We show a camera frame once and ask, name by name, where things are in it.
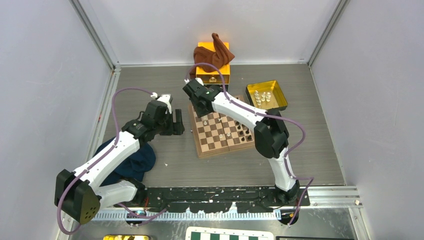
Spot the wooden chess board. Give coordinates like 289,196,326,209
188,103,255,157

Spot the yellow metal tray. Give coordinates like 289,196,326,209
245,80,288,111

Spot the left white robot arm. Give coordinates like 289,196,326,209
54,94,183,224

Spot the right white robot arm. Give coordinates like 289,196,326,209
182,78,300,206

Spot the green white chess mat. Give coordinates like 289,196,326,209
185,226,276,240

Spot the yellow drawer box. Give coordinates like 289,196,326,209
195,42,231,87

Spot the brown cloth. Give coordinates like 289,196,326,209
193,33,235,84

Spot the dark blue cloth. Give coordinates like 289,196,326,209
100,143,157,187

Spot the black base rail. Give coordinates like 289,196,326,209
123,185,310,214

